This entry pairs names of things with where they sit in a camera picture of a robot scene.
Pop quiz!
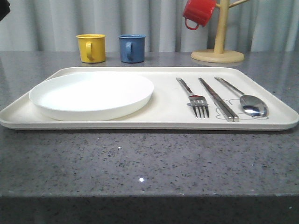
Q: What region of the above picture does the wooden mug tree stand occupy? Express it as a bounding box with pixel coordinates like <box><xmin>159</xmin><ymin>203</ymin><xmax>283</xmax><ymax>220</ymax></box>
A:
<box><xmin>191</xmin><ymin>0</ymin><xmax>248</xmax><ymax>63</ymax></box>

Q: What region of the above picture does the blue enamel mug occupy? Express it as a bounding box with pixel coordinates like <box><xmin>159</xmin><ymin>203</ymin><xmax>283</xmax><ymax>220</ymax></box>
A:
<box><xmin>119</xmin><ymin>34</ymin><xmax>146</xmax><ymax>63</ymax></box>

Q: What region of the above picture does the yellow enamel mug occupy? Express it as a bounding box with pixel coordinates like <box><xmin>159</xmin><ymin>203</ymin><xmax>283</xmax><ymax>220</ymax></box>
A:
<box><xmin>76</xmin><ymin>34</ymin><xmax>106</xmax><ymax>63</ymax></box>

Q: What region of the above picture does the cream rabbit serving tray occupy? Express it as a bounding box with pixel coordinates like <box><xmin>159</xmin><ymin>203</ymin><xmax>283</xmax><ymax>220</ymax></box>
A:
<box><xmin>0</xmin><ymin>67</ymin><xmax>299</xmax><ymax>131</ymax></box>

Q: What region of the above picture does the white round plate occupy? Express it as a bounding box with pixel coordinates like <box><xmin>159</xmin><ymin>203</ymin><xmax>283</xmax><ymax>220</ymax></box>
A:
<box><xmin>29</xmin><ymin>72</ymin><xmax>154</xmax><ymax>121</ymax></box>

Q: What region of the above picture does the red enamel mug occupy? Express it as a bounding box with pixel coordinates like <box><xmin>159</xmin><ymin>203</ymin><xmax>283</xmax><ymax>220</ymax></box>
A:
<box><xmin>183</xmin><ymin>0</ymin><xmax>217</xmax><ymax>30</ymax></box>

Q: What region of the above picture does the silver metal spoon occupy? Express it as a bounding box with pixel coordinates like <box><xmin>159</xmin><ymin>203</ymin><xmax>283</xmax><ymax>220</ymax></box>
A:
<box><xmin>214</xmin><ymin>77</ymin><xmax>269</xmax><ymax>117</ymax></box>

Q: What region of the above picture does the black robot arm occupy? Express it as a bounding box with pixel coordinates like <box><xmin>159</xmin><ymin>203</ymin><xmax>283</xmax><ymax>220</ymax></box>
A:
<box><xmin>0</xmin><ymin>0</ymin><xmax>10</xmax><ymax>21</ymax></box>

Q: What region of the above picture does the grey pleated curtain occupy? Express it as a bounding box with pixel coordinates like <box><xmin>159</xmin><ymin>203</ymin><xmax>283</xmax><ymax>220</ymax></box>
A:
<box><xmin>0</xmin><ymin>0</ymin><xmax>299</xmax><ymax>52</ymax></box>

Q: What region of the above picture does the silver metal fork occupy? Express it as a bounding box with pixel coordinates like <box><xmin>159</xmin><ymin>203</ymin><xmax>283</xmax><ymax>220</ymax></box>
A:
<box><xmin>176</xmin><ymin>77</ymin><xmax>209</xmax><ymax>119</ymax></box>

